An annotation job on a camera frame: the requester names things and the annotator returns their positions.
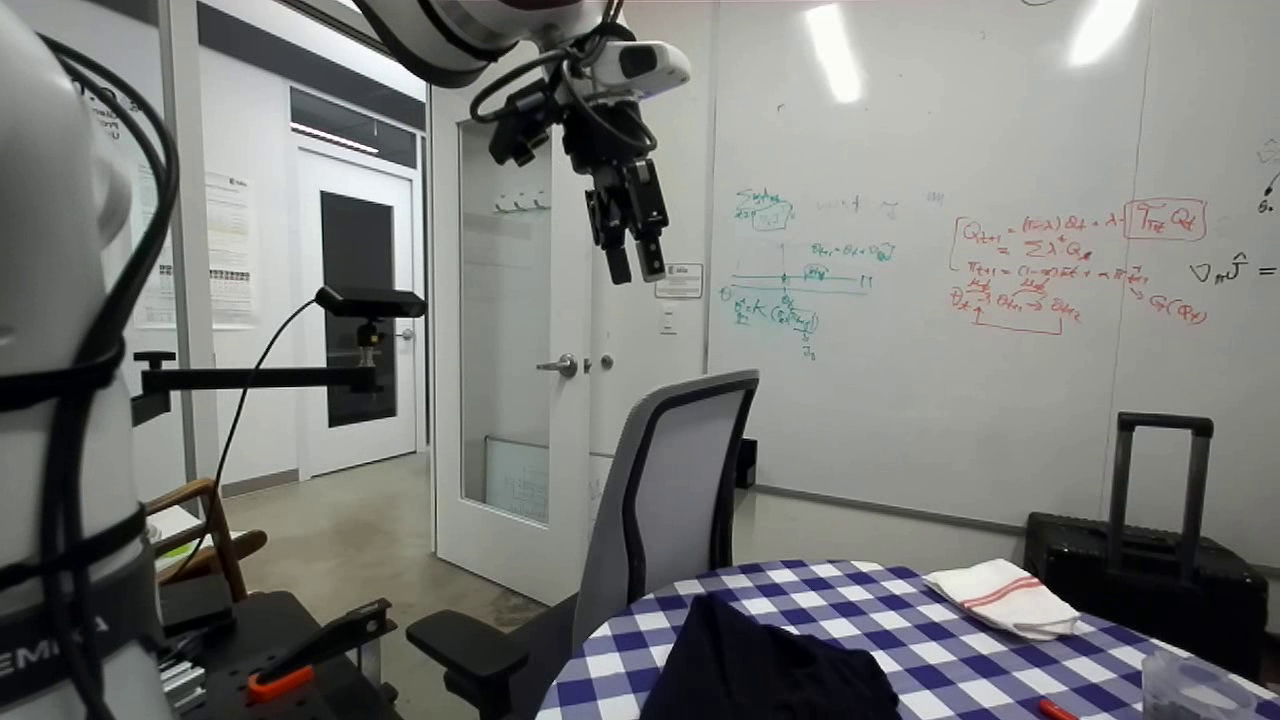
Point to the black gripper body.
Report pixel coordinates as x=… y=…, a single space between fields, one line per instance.
x=615 y=147

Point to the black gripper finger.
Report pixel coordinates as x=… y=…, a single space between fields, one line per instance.
x=651 y=233
x=615 y=241

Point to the black shirt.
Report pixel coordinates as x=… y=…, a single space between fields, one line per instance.
x=760 y=667

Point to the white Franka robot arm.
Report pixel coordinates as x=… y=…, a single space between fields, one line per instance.
x=55 y=264

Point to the grey mesh office chair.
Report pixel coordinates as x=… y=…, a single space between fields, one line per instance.
x=683 y=493

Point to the wooden chair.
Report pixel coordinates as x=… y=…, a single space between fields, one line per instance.
x=227 y=547

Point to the white paper sign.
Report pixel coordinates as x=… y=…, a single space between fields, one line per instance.
x=678 y=280

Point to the white glass panel door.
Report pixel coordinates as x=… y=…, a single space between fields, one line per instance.
x=446 y=402

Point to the dark glass door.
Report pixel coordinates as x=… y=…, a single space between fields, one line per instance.
x=353 y=255

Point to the blue white checked tablecloth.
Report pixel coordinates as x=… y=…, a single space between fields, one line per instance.
x=852 y=625

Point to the white red striped towel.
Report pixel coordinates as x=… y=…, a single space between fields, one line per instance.
x=1000 y=597

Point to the black suitcase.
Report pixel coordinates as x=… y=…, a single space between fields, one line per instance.
x=1134 y=574

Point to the red marker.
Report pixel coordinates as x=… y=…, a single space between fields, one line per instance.
x=1058 y=709

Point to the clear plastic cup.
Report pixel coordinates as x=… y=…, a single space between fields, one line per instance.
x=1185 y=686

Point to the black camera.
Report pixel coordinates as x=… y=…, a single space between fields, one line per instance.
x=372 y=300

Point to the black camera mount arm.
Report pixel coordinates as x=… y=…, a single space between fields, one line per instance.
x=255 y=379

